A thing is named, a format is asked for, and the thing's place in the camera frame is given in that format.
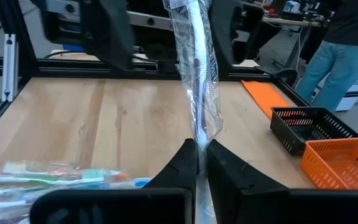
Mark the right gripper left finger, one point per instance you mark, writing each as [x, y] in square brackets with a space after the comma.
[172, 199]

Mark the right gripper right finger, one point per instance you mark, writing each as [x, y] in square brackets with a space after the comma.
[244, 199]

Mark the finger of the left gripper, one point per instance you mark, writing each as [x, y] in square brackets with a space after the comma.
[110, 34]
[232, 31]

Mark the orange toothbrush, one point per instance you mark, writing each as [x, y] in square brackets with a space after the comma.
[120, 176]

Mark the green toothbrush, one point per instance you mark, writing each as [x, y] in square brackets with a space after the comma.
[92, 175]

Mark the cluttered desk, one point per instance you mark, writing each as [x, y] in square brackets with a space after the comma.
[291, 20]

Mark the orange flat mat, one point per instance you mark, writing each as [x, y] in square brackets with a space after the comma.
[263, 96]

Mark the black perforated basket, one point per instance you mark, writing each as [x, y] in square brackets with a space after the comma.
[291, 137]

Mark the orange perforated basket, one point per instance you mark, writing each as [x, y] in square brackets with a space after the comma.
[337, 168]

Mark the person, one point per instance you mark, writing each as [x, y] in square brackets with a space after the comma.
[337, 62]

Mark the silver frame bracket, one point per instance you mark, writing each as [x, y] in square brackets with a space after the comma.
[9, 68]

